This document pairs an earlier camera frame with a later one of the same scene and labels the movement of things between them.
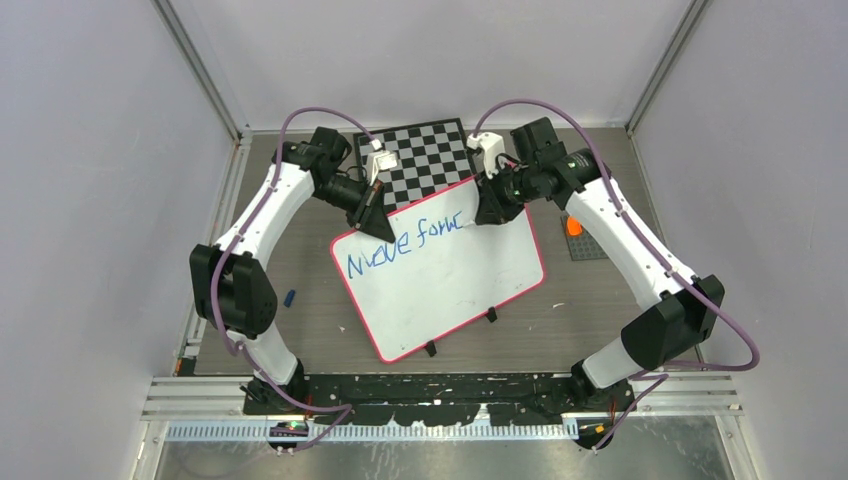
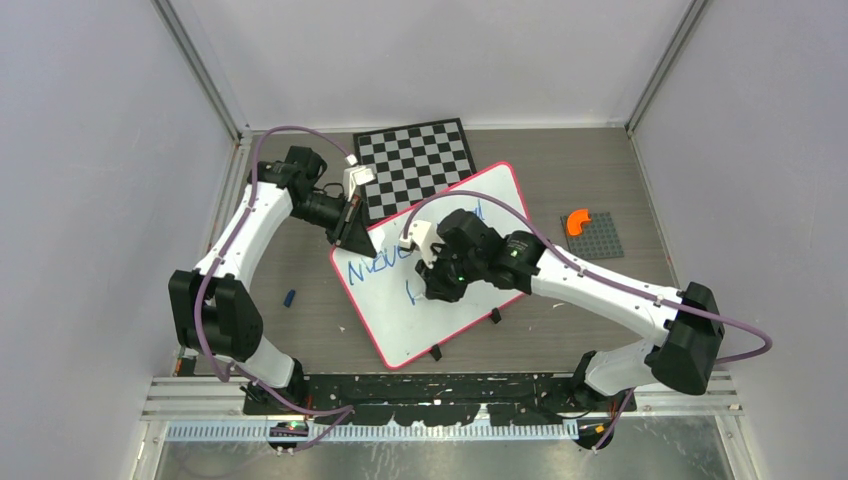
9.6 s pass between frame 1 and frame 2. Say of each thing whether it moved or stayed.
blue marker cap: stayed
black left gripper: moved
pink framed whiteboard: stayed
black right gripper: moved
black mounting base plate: stayed
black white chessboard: stayed
